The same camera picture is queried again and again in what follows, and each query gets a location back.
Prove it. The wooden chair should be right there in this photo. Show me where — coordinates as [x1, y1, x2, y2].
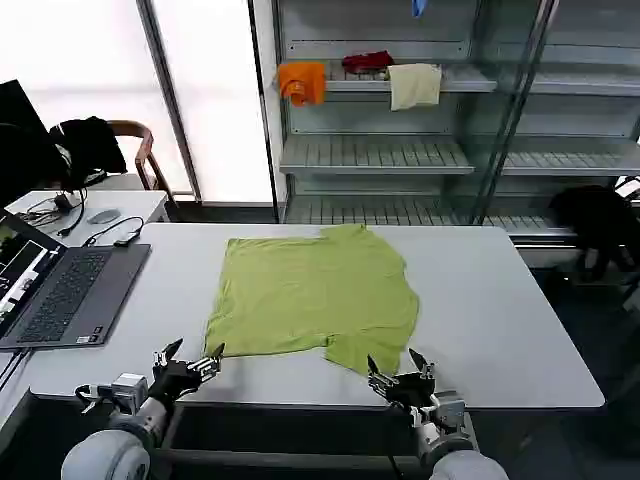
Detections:
[106, 119, 177, 207]

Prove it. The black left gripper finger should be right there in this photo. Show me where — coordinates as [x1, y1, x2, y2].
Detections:
[187, 342, 227, 382]
[152, 338, 185, 371]

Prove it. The grey open laptop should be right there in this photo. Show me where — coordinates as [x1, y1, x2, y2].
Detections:
[0, 209, 153, 350]

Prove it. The white side desk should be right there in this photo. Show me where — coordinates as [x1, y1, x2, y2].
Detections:
[3, 188, 169, 225]

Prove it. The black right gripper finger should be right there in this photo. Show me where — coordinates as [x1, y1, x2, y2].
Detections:
[367, 354, 399, 393]
[408, 347, 437, 383]

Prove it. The green t-shirt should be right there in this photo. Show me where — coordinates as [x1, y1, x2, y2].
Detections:
[203, 223, 421, 377]

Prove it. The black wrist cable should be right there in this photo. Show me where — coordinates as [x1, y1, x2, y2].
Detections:
[74, 383, 102, 415]

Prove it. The grey window post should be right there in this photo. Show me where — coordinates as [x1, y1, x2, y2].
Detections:
[136, 0, 203, 202]

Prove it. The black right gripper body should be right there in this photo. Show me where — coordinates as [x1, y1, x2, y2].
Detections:
[385, 371, 438, 409]

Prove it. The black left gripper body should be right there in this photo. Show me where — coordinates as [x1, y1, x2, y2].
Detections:
[147, 360, 202, 402]

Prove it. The grey metal shelf rack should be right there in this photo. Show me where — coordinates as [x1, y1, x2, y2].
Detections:
[248, 0, 640, 244]

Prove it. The black office chair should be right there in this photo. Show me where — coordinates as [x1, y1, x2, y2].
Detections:
[547, 184, 640, 287]

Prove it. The black desk cable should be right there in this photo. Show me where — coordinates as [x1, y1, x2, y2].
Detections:
[18, 187, 89, 239]

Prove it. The black adapter cable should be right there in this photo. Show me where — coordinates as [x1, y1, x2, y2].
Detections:
[82, 215, 147, 249]

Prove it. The black monitor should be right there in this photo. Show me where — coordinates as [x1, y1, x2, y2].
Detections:
[0, 79, 62, 212]

